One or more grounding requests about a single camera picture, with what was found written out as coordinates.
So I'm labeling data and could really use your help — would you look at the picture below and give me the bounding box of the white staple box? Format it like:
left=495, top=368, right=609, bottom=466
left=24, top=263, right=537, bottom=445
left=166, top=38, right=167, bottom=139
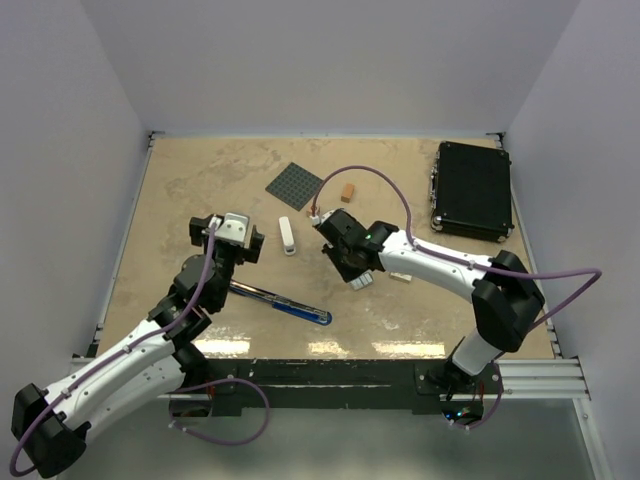
left=389, top=272, right=412, bottom=283

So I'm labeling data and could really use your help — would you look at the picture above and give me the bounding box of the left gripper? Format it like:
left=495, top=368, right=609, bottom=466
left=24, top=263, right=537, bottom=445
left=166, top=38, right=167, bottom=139
left=190, top=218, right=262, bottom=309

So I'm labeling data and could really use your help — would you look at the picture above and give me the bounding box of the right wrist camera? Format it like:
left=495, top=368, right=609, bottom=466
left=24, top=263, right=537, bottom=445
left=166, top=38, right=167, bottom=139
left=309, top=210, right=334, bottom=228

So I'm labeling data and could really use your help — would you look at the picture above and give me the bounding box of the plain wooden block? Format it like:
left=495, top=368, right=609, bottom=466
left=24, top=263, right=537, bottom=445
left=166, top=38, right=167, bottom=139
left=341, top=183, right=355, bottom=203

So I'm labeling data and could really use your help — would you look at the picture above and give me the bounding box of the staple tray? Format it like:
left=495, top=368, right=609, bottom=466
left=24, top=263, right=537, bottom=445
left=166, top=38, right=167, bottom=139
left=349, top=272, right=374, bottom=291

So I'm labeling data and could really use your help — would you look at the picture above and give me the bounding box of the black case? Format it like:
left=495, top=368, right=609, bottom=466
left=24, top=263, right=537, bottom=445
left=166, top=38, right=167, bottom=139
left=430, top=141, right=514, bottom=243

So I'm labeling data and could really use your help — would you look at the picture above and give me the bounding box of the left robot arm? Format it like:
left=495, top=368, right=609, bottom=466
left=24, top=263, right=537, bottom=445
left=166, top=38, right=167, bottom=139
left=9, top=213, right=264, bottom=479

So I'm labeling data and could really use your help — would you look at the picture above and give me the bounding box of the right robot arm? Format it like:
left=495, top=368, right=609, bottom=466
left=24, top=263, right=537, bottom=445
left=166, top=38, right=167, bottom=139
left=312, top=208, right=545, bottom=393

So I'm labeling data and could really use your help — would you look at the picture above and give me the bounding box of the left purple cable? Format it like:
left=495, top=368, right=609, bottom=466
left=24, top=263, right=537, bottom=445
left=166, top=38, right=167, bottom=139
left=9, top=219, right=271, bottom=476

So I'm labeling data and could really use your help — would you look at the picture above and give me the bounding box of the white stapler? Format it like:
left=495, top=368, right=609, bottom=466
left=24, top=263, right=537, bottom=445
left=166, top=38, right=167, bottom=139
left=278, top=216, right=296, bottom=256

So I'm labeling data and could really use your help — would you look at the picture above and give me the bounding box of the aluminium rail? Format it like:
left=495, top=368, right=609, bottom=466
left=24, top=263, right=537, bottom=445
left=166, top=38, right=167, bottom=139
left=62, top=357, right=594, bottom=401

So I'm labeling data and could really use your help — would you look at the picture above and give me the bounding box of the grey studded baseplate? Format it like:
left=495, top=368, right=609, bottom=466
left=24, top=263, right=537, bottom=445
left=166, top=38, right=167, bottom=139
left=265, top=162, right=323, bottom=211

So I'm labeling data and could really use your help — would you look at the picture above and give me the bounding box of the black base frame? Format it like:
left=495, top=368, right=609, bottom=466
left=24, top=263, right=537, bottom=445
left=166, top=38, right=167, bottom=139
left=170, top=359, right=503, bottom=422

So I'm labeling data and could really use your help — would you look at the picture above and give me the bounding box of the purple cable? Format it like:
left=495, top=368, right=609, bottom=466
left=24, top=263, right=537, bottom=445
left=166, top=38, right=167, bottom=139
left=9, top=219, right=271, bottom=476
left=310, top=164, right=603, bottom=431

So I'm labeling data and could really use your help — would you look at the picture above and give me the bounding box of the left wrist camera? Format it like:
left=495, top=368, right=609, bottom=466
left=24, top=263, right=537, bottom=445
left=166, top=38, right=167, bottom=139
left=205, top=212, right=250, bottom=247

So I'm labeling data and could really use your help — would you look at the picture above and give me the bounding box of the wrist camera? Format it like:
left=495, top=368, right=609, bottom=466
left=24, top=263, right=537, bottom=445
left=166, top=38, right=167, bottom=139
left=205, top=212, right=250, bottom=247
left=309, top=210, right=334, bottom=228

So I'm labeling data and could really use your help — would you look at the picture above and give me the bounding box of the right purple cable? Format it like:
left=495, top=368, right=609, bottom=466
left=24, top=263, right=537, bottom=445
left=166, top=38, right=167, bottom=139
left=310, top=164, right=603, bottom=431

